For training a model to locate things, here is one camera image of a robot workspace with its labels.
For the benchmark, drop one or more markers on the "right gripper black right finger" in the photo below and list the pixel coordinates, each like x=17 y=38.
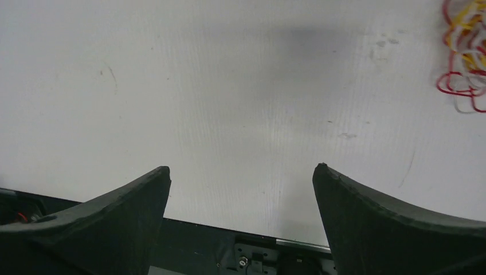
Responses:
x=370 y=232

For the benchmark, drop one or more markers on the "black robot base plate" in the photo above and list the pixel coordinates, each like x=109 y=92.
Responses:
x=191 y=248

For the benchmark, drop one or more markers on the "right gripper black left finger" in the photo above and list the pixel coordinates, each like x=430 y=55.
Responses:
x=114 y=233

